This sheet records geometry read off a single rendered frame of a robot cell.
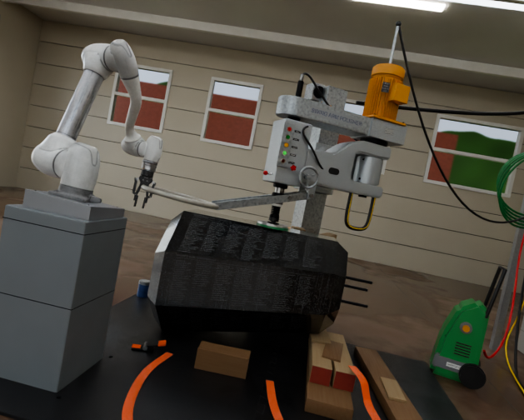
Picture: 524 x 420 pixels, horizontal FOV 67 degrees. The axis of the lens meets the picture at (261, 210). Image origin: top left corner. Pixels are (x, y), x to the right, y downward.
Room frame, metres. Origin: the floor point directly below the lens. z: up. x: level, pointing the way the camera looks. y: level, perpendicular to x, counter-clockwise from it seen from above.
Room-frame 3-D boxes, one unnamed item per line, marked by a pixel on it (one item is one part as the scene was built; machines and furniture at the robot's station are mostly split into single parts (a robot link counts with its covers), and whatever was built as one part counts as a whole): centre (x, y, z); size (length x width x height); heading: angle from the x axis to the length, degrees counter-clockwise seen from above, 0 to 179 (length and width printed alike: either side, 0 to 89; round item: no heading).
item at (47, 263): (1.95, 0.92, 0.40); 0.50 x 0.50 x 0.80; 83
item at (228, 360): (2.26, 0.05, 0.07); 0.30 x 0.12 x 0.12; 88
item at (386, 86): (2.93, -0.72, 1.92); 0.31 x 0.28 x 0.40; 21
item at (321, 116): (2.83, -0.42, 1.64); 0.96 x 0.25 x 0.17; 111
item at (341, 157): (2.83, -0.47, 1.33); 0.74 x 0.23 x 0.49; 111
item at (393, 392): (2.28, -0.96, 0.08); 0.25 x 0.10 x 0.01; 174
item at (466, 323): (2.91, -1.64, 0.43); 0.35 x 0.35 x 0.87; 67
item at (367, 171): (2.94, -0.71, 1.37); 0.19 x 0.19 x 0.20
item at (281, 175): (2.73, -0.17, 1.34); 0.36 x 0.22 x 0.45; 111
